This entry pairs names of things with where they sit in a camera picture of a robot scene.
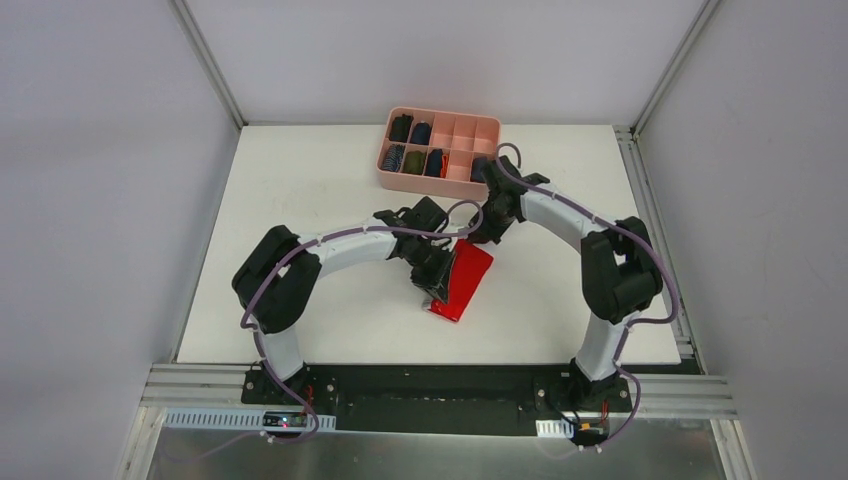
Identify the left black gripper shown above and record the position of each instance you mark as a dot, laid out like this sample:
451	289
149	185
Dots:
439	281

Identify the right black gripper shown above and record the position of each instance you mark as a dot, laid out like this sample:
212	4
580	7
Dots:
488	177

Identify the red underwear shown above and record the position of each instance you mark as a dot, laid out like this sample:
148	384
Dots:
470	267

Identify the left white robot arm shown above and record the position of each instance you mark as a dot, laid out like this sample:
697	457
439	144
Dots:
276	281

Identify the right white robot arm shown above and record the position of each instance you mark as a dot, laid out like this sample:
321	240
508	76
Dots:
619	274

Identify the dark blue rolled underwear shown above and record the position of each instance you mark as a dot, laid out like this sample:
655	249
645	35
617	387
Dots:
477	169

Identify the blue orange rolled underwear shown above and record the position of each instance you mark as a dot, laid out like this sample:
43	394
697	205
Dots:
437	163

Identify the olive green rolled underwear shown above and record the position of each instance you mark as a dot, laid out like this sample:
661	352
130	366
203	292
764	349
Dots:
414	162

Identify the navy rolled underwear top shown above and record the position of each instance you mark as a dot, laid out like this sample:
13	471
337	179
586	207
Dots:
421	134

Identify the blue striped rolled underwear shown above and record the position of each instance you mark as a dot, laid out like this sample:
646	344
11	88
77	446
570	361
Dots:
393	158

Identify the black rolled underwear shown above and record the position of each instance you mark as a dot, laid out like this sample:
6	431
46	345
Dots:
400	128

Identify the pink compartment organizer box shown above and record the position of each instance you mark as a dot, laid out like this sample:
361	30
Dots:
464	135

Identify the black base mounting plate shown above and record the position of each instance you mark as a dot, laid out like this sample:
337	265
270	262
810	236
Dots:
492	400

